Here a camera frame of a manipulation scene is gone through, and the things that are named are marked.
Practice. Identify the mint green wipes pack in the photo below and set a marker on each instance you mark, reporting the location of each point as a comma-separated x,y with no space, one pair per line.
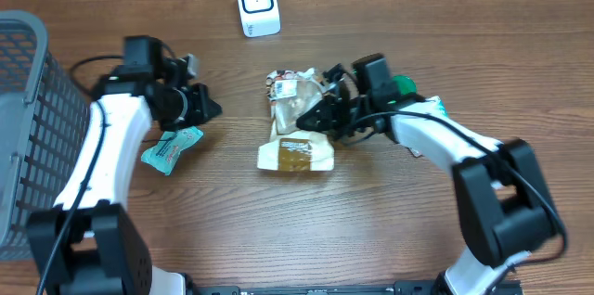
164,155

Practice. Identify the white barcode scanner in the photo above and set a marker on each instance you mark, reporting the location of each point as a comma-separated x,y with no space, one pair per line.
259,17

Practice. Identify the clear bag bread package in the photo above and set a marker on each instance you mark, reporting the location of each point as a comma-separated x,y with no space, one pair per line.
290,149

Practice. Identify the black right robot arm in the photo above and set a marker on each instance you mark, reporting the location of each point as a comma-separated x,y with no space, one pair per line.
505,210

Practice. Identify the teal tissue pack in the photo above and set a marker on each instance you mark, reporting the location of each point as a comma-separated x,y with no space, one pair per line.
437,105

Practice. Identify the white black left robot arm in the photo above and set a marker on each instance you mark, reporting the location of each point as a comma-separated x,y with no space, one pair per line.
87,243

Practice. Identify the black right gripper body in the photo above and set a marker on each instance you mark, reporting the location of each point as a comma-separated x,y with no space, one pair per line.
339,111

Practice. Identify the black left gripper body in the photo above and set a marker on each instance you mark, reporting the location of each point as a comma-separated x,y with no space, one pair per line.
197,106

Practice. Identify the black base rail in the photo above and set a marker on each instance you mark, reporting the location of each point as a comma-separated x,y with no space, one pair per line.
325,291

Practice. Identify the orange tissue pack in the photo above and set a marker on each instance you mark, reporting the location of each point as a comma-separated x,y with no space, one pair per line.
415,153

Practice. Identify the green lid clear jar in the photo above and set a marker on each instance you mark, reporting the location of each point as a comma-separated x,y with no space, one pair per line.
405,85

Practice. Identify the dark grey mesh basket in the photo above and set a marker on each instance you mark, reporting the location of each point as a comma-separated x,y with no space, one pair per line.
44,119

